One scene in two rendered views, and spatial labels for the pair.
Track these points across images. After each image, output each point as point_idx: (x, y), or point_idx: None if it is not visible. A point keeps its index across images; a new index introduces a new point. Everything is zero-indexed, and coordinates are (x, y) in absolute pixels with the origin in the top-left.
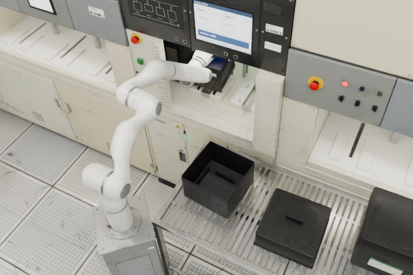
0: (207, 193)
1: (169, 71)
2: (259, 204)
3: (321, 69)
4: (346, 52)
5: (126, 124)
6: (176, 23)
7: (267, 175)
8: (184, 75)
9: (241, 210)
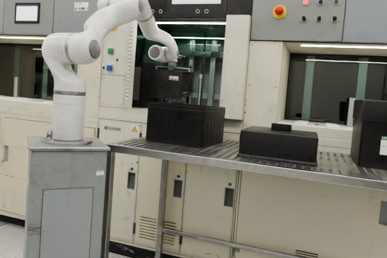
0: (179, 110)
1: (148, 6)
2: (234, 147)
3: None
4: None
5: (107, 6)
6: None
7: (236, 142)
8: (158, 33)
9: (215, 147)
